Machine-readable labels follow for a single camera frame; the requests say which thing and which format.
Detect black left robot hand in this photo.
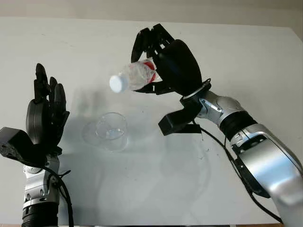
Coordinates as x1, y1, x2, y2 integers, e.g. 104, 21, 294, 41
25, 63, 71, 164

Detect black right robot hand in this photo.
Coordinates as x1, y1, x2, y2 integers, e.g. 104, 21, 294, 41
130, 23, 204, 96

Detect clear water bottle white cap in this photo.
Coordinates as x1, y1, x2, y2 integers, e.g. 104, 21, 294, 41
109, 59, 158, 93

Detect clear plastic cup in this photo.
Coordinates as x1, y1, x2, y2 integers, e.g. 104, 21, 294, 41
82, 112, 130, 152

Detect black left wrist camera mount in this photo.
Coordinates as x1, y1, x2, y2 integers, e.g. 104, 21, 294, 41
0, 127, 48, 166

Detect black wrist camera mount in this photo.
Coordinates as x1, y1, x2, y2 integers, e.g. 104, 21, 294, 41
158, 94, 202, 136
0, 127, 48, 166

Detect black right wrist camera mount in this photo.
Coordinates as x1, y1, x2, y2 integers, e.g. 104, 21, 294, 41
158, 94, 202, 136

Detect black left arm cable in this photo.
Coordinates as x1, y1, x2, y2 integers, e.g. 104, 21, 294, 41
44, 169, 74, 227

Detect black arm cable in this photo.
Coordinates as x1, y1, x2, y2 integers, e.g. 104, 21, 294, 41
193, 120, 284, 224
44, 169, 74, 227

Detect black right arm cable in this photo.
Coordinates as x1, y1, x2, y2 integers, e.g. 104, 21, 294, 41
193, 120, 284, 224

